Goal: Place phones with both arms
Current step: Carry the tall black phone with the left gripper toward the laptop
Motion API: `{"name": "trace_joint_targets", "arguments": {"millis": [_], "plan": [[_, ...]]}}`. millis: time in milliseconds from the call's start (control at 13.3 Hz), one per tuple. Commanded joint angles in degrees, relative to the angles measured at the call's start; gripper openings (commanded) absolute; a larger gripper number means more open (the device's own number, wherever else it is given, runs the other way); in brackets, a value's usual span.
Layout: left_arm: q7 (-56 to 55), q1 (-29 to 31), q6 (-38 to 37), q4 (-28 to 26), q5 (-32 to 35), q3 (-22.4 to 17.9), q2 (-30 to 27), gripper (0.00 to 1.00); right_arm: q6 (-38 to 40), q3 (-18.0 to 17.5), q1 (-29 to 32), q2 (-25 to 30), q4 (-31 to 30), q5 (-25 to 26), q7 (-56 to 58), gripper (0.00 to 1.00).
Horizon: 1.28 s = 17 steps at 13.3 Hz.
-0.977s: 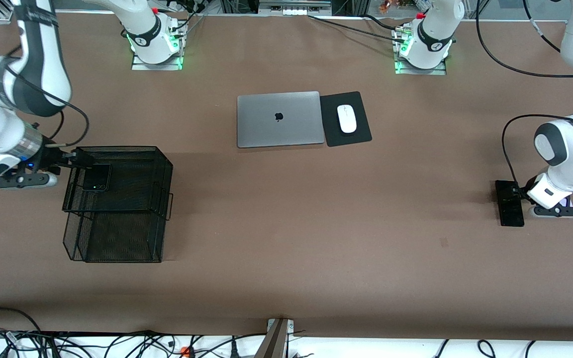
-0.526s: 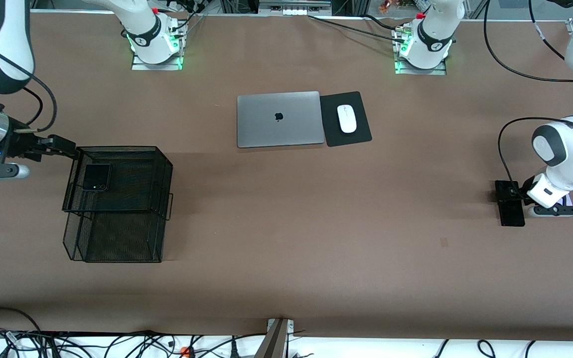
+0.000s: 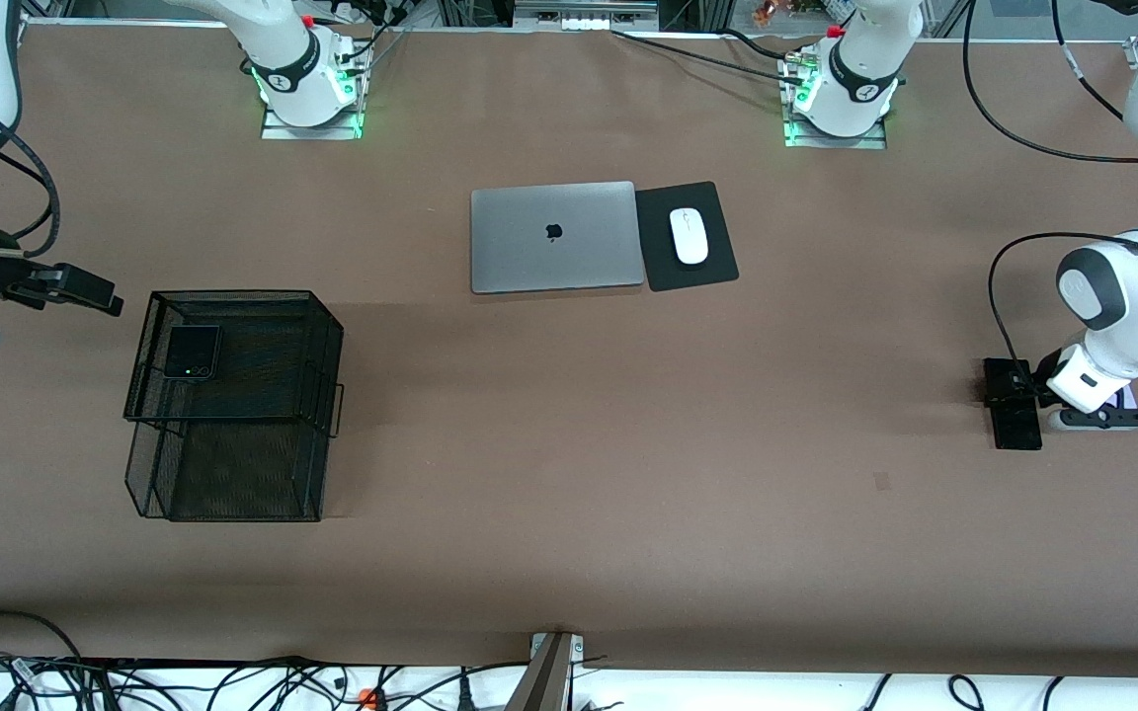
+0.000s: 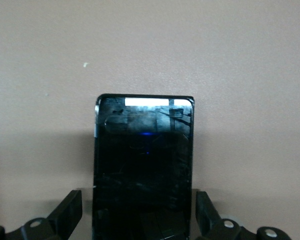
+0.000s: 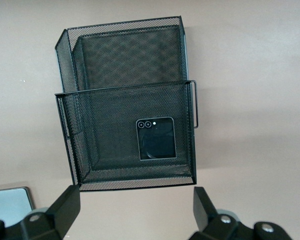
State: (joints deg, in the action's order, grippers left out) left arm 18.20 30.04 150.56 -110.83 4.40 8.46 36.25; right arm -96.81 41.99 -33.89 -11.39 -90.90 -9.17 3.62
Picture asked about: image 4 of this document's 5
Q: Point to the long black smartphone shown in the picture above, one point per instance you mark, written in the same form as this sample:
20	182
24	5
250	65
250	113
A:
142	170

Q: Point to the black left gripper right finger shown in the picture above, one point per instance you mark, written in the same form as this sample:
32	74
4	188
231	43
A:
210	220

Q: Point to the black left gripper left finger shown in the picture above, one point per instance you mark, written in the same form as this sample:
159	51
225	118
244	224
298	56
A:
60	217

